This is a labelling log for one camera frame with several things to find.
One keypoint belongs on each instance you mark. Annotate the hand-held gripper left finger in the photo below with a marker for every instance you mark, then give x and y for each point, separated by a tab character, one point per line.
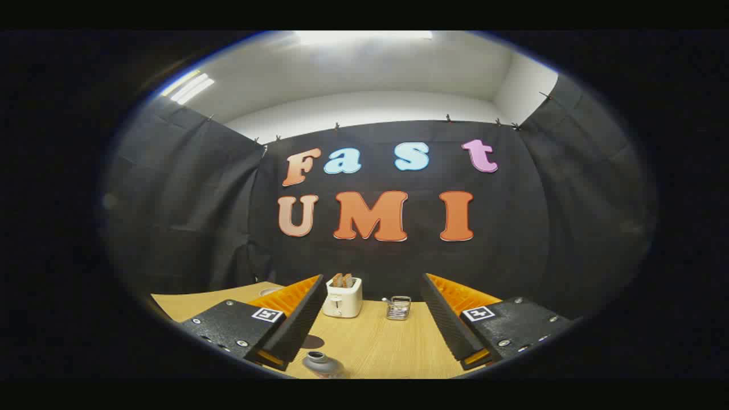
293	324

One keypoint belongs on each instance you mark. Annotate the striped ceiling light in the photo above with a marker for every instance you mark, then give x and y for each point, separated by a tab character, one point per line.
188	88

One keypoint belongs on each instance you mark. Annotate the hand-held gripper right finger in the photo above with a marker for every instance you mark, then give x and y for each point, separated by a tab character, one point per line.
450	324

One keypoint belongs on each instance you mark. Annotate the silver juice bottle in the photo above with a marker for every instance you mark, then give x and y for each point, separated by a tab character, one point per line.
322	364

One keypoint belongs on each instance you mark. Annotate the white round plate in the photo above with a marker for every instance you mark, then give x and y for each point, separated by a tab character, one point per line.
269	291

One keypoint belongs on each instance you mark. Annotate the black backdrop cloth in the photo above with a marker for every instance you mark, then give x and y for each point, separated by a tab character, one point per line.
512	228

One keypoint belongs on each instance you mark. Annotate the dark round coaster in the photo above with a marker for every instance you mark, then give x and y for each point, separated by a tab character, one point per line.
313	342

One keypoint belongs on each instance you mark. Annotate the toast slice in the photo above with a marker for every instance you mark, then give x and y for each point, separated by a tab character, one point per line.
348	281
337	280

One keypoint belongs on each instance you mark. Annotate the wooden table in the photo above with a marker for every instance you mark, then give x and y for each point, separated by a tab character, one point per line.
376	347

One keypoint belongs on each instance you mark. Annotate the wide ceiling light panel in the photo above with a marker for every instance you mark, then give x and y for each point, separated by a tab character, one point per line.
364	37

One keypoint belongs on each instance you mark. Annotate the white toaster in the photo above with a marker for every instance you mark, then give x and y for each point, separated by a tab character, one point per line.
343	300

